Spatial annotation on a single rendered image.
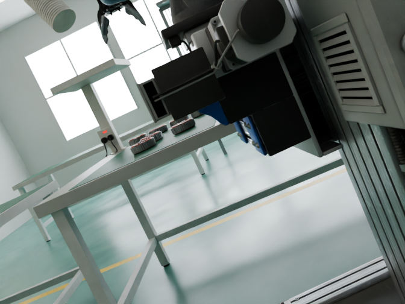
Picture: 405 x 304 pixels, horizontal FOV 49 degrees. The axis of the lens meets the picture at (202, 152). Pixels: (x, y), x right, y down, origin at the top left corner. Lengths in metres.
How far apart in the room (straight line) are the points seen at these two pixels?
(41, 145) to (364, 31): 8.74
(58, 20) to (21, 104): 6.45
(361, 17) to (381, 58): 0.05
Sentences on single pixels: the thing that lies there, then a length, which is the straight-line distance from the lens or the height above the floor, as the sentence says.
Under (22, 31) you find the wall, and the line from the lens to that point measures 9.14.
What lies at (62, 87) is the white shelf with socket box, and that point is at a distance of 2.42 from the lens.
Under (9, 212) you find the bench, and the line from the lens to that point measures 2.38.
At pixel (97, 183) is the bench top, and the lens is 1.72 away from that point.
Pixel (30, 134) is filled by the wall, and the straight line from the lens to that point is 9.19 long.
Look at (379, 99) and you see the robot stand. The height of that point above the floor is 0.80.
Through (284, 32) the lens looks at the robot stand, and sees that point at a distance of 0.62.
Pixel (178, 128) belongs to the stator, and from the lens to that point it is 1.95.
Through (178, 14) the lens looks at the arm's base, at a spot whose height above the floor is 1.06.
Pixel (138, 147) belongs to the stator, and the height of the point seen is 0.77.
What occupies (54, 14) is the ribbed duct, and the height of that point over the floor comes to 1.60.
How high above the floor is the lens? 0.90
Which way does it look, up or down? 8 degrees down
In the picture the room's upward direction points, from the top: 25 degrees counter-clockwise
